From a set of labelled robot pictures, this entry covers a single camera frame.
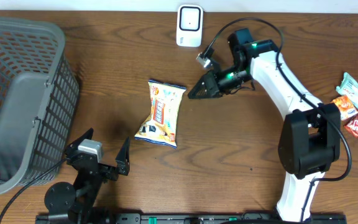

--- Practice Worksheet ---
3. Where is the grey plastic basket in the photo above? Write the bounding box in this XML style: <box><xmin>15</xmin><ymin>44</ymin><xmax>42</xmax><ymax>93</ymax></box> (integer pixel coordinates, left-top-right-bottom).
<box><xmin>0</xmin><ymin>17</ymin><xmax>80</xmax><ymax>194</ymax></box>

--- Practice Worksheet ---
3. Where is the yellow snack bag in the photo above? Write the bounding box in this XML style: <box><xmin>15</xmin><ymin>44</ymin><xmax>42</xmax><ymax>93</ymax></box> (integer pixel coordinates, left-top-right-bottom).
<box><xmin>134</xmin><ymin>80</ymin><xmax>186</xmax><ymax>149</ymax></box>

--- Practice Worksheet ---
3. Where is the teal wet wipes pack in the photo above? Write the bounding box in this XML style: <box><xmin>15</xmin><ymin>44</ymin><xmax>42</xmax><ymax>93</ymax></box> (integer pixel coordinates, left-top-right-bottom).
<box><xmin>336</xmin><ymin>72</ymin><xmax>358</xmax><ymax>109</ymax></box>

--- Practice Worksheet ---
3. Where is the small orange sachet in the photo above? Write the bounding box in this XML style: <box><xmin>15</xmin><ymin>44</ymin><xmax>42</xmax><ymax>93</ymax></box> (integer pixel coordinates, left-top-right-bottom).
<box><xmin>331</xmin><ymin>95</ymin><xmax>358</xmax><ymax>121</ymax></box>

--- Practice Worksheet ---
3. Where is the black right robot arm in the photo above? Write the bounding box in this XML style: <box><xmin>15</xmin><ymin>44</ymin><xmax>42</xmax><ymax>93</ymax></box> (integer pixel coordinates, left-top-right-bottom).
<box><xmin>188</xmin><ymin>29</ymin><xmax>341</xmax><ymax>222</ymax></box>

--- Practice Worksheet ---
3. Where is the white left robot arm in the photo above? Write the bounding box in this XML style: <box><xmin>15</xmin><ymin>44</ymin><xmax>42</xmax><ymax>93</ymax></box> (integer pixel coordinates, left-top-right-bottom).
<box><xmin>35</xmin><ymin>128</ymin><xmax>130</xmax><ymax>223</ymax></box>

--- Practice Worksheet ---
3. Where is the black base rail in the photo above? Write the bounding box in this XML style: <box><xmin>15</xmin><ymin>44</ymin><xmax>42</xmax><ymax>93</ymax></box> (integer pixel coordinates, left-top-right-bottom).
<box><xmin>35</xmin><ymin>212</ymin><xmax>347</xmax><ymax>224</ymax></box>

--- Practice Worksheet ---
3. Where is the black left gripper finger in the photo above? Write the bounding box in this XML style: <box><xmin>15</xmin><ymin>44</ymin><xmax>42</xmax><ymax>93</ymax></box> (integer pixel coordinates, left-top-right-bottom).
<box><xmin>65</xmin><ymin>128</ymin><xmax>94</xmax><ymax>152</ymax></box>
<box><xmin>116</xmin><ymin>138</ymin><xmax>130</xmax><ymax>176</ymax></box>

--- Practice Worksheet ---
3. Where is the white barcode scanner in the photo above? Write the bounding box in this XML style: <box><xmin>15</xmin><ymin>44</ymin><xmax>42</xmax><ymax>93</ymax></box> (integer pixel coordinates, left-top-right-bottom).
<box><xmin>176</xmin><ymin>4</ymin><xmax>203</xmax><ymax>47</ymax></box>

